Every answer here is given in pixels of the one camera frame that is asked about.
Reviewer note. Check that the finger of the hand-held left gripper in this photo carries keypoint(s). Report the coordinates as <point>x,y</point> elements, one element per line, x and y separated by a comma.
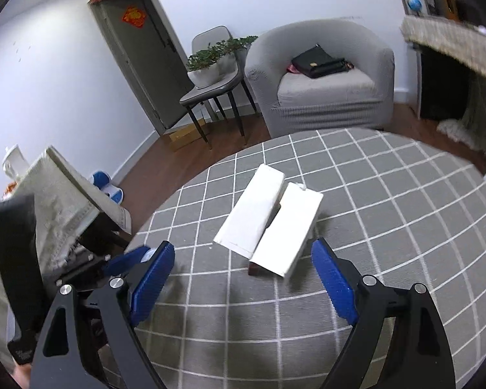
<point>125,261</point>

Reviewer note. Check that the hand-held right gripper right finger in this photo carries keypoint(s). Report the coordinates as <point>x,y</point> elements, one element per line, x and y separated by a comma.
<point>334,283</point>

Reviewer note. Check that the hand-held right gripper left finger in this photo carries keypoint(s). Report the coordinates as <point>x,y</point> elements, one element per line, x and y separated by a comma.
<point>154,279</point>

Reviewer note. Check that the red and white carton box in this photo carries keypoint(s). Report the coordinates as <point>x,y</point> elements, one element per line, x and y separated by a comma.
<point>247,210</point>

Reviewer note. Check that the dark wooden dining table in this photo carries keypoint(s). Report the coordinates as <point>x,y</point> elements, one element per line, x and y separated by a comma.
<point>101,231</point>

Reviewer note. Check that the blue and white slipper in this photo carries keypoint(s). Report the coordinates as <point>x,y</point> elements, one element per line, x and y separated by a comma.
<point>101,180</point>
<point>115,195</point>

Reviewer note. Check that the table with beige cloth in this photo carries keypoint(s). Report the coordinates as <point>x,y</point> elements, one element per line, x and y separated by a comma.
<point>52,194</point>

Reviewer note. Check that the white kettle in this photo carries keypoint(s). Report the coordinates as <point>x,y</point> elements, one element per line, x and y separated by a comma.
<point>15,164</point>

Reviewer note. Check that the grey armchair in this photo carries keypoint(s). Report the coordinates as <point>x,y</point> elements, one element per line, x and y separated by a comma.
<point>320,101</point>

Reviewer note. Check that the grey dining chair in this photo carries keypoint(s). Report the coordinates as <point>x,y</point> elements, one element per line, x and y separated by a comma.
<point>210,91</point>

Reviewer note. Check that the grey door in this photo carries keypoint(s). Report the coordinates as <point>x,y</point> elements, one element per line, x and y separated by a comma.
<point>145,69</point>

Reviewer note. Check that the white fluffy rug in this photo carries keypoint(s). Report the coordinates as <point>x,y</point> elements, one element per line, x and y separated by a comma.
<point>461,133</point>

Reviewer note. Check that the potted plant in white pot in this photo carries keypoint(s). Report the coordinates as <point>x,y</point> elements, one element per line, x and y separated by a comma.
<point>229,58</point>
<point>204,75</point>

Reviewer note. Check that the pink pouch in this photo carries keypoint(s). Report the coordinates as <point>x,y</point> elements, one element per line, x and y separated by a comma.
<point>291,69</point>

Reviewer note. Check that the black handbag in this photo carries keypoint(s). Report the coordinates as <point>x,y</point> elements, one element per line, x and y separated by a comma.
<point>318,63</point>

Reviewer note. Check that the black cabinet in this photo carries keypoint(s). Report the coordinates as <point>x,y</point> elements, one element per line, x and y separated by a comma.
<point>445,89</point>

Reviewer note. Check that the red door decoration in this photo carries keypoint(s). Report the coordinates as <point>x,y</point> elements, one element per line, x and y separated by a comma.
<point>133,17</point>

